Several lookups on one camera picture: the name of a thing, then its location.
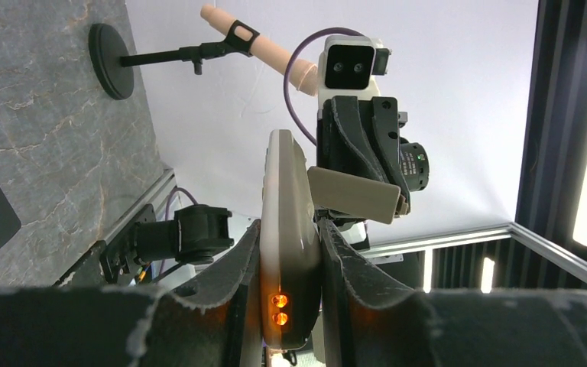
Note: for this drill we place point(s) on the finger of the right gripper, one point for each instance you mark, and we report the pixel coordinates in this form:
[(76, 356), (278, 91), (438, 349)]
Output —
[(386, 130), (347, 148)]

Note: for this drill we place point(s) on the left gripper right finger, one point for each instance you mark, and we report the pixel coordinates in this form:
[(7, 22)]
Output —
[(370, 319)]

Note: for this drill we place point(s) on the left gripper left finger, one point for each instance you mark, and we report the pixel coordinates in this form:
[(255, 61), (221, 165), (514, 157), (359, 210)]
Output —
[(212, 319)]

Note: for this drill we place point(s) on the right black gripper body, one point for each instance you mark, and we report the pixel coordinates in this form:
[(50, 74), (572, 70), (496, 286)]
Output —
[(414, 165)]

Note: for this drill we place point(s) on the beige battery cover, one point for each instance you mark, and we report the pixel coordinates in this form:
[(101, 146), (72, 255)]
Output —
[(356, 197)]

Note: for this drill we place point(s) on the beige foam microphone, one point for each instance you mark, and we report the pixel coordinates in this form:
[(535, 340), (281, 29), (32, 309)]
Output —
[(303, 73)]

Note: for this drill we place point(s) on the black microphone stand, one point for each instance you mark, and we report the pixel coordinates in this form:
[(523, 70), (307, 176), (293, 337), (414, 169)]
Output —
[(113, 64)]

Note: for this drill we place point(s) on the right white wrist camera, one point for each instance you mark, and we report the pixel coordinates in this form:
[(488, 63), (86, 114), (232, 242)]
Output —
[(349, 66)]

